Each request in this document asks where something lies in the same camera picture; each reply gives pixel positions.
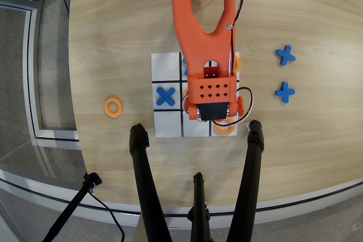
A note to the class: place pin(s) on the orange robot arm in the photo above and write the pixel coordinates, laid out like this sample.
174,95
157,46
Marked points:
204,43

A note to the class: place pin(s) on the small white paper tag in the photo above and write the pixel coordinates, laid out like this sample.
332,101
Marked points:
247,125

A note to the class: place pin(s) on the blue foam cross piece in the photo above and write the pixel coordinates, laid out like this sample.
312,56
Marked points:
285,92
185,71
166,96
285,55

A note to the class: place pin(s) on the white tic-tac-toe board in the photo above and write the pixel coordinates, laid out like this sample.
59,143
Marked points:
167,124

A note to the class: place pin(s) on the black tripod leg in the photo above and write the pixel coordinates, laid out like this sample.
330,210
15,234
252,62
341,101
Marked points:
144,182
199,196
249,182

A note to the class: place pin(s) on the thin black stand pole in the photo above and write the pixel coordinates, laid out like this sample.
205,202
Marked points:
71,210

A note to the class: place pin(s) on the white metal floor frame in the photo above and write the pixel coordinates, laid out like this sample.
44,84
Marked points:
29,83

